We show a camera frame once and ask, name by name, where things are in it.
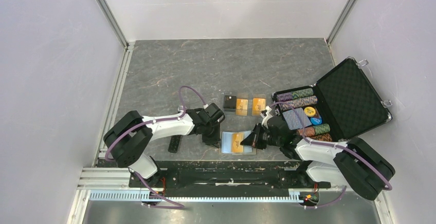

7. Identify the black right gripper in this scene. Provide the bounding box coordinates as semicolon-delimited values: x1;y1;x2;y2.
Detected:
241;123;282;150

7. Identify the beige leather card holder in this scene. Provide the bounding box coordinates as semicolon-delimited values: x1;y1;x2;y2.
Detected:
220;131;257;155

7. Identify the gold card stack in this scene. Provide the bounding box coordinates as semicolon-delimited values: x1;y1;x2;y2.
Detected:
251;98;266;116
235;98;248;116

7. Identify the clear acrylic card tray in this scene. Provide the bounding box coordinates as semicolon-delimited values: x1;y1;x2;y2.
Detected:
222;91;268;117

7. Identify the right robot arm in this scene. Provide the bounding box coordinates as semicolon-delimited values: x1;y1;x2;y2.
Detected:
240;117;395;200

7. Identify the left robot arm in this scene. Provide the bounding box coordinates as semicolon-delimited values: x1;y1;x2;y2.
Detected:
103;103;225;187

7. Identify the black card stack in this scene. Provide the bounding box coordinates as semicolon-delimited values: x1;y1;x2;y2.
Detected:
223;95;237;112

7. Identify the blue playing card deck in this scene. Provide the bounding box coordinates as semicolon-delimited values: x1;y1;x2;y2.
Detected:
282;108;311;130

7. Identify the black glitter stick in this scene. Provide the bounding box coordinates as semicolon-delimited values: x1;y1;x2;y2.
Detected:
168;135;182;154

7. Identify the purple yellow chip stack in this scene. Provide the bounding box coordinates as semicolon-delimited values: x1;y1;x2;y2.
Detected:
280;96;318;111

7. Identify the purple green chip stack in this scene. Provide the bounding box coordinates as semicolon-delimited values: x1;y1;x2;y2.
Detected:
276;88;314;102

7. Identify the yellow dealer chip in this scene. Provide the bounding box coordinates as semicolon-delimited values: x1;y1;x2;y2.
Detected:
304;106;317;117

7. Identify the blue dealer chip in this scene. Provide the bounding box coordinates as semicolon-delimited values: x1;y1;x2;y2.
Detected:
310;117;322;125

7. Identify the brown orange chip stack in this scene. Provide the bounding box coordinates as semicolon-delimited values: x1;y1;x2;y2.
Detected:
311;133;333;142

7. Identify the black poker chip case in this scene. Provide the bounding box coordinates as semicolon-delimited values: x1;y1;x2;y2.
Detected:
271;57;392;141

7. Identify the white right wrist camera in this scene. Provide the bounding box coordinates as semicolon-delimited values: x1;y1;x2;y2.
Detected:
260;106;273;128

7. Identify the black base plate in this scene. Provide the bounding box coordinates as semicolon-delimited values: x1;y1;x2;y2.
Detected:
146;161;331;197

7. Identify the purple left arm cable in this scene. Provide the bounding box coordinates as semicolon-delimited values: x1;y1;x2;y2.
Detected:
104;85;208;210

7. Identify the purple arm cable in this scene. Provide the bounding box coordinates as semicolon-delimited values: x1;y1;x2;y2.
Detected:
270;101;393;210
104;85;208;210

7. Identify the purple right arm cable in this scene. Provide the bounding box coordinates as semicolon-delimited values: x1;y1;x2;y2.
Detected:
270;101;393;210

